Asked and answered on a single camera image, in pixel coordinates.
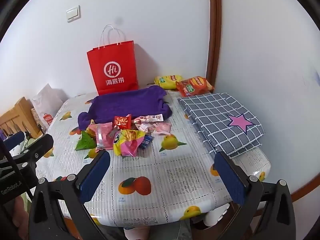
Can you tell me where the white plastic bag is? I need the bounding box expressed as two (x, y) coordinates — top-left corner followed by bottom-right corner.
(31, 84), (64, 133)

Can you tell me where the white light switch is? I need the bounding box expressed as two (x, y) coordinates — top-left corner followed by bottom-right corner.
(66, 5), (82, 22)

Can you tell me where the pink packet with silver band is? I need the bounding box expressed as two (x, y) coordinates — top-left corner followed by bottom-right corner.
(89, 122), (114, 150)

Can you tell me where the grey checked cloth with star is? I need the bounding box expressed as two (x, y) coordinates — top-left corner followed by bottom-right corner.
(177, 92), (265, 158)

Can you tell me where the pink packet with yellow edge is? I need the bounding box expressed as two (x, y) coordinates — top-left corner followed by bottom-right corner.
(121, 140), (140, 157)

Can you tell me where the wooden chair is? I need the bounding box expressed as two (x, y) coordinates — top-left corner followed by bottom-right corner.
(0, 96), (43, 140)

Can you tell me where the white berry print packet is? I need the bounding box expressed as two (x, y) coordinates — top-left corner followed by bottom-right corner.
(134, 114), (163, 125)

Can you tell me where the blue snack packet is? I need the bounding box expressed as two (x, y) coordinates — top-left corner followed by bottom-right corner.
(139, 135), (153, 150)

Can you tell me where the fruit print tablecloth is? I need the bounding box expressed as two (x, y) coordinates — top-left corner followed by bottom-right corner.
(35, 90), (272, 228)

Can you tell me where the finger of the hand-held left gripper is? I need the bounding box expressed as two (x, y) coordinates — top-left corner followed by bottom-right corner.
(12, 134), (54, 163)
(5, 132), (27, 150)

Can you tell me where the red snack packet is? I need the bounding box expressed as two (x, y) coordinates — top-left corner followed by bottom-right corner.
(114, 114), (132, 130)

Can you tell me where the white strawberry candy packet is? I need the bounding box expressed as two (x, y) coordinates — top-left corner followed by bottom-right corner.
(134, 123), (157, 133)

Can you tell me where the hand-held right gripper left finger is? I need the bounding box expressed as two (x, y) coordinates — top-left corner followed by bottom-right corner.
(28, 150), (111, 240)

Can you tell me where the pale pink peach packet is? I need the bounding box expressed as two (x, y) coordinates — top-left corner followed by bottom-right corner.
(152, 121), (172, 134)

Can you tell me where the grey green trouser leg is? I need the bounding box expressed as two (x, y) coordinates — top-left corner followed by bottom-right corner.
(172, 220), (193, 240)

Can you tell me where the brown wooden door frame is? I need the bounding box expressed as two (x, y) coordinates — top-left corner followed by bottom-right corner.
(205, 0), (222, 83)

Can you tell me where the red paper bag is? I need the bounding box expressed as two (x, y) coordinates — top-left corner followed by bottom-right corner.
(87, 24), (139, 96)

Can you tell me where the purple towel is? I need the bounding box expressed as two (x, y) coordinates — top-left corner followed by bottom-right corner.
(78, 85), (173, 130)

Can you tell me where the green snack packet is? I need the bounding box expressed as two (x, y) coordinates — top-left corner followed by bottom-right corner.
(75, 130), (97, 151)

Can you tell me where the orange chip bag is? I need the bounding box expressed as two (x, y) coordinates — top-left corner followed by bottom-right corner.
(176, 77), (215, 97)

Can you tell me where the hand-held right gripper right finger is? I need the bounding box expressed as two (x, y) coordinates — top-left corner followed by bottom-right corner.
(214, 151), (297, 240)

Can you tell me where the yellow chip bag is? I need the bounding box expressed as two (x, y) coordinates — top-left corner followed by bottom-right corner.
(154, 75), (184, 90)

